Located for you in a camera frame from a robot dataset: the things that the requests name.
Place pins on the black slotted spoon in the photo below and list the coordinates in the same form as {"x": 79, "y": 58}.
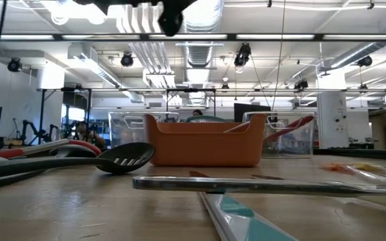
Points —
{"x": 129, "y": 150}

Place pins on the red ladle steel shaft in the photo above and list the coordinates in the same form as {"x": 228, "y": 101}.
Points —
{"x": 45, "y": 147}

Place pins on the metal tongs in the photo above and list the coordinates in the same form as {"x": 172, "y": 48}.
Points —
{"x": 246, "y": 185}

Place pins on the teal patterned knife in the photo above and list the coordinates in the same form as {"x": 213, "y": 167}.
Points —
{"x": 236, "y": 217}

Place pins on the black solid nylon spoon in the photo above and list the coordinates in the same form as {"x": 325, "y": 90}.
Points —
{"x": 12, "y": 180}

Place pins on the yellow silicone brush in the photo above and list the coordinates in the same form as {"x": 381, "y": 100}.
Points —
{"x": 367, "y": 166}

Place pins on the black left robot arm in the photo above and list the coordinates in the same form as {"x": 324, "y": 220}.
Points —
{"x": 92, "y": 2}

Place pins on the black background robot arm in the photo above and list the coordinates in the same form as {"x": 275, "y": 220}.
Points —
{"x": 29, "y": 125}

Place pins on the black ceiling spotlight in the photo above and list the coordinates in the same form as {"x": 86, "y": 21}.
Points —
{"x": 127, "y": 60}
{"x": 13, "y": 65}
{"x": 300, "y": 84}
{"x": 243, "y": 55}
{"x": 365, "y": 61}

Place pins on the black bar with light strips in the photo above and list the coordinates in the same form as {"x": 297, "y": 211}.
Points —
{"x": 231, "y": 37}

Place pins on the person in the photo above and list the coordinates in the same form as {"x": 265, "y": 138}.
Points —
{"x": 85, "y": 132}
{"x": 197, "y": 112}

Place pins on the steel box grater teal trim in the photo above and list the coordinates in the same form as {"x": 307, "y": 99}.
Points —
{"x": 206, "y": 118}

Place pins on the clear plastic bin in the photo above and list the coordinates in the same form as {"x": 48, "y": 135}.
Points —
{"x": 126, "y": 134}
{"x": 290, "y": 147}

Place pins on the black background monitor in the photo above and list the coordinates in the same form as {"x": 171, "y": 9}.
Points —
{"x": 251, "y": 112}

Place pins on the orange plastic bin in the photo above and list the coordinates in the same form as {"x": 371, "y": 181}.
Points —
{"x": 206, "y": 147}

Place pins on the red silicone spoon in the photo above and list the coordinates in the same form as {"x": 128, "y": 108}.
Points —
{"x": 293, "y": 126}

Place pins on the white column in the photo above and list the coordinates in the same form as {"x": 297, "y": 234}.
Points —
{"x": 332, "y": 117}

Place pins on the silver ventilation duct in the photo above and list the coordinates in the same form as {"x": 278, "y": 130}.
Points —
{"x": 199, "y": 53}

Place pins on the black background gantry frame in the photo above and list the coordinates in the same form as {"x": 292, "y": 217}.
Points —
{"x": 42, "y": 114}

